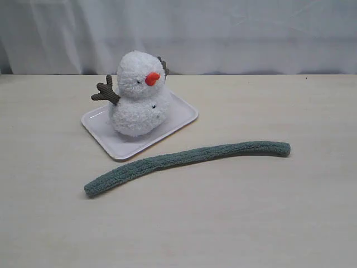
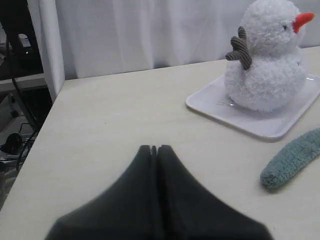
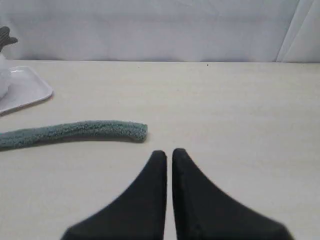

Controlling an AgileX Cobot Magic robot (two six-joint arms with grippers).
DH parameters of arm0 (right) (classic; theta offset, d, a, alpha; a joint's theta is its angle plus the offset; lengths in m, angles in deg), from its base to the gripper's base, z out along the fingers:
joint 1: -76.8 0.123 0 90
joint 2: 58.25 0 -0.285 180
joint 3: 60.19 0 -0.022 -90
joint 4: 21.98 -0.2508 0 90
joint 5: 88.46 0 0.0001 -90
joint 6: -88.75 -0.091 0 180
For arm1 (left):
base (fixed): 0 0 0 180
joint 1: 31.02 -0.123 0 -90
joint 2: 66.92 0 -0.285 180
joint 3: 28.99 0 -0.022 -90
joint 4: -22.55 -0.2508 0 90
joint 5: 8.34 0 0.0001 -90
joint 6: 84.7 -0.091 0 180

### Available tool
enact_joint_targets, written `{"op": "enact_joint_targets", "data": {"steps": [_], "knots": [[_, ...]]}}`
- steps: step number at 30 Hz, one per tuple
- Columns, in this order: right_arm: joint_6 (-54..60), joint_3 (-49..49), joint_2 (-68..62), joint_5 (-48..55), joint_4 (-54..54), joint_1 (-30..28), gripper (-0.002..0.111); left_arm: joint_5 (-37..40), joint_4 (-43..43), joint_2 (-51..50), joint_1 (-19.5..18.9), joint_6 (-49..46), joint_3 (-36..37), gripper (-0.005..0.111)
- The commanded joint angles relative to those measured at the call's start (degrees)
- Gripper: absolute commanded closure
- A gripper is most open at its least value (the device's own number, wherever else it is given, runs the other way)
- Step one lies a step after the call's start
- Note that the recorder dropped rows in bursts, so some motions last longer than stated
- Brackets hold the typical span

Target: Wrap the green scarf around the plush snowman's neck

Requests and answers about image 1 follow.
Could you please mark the white plush snowman toy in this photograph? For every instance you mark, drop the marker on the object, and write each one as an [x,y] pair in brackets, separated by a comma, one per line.
[141,101]

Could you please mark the white rectangular plastic tray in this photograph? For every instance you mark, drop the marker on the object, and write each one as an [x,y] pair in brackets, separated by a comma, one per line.
[122,147]

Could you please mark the white backdrop curtain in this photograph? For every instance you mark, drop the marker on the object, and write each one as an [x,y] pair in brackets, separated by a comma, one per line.
[194,37]

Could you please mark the green fleece scarf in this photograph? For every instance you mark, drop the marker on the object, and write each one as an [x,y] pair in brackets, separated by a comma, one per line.
[139,168]

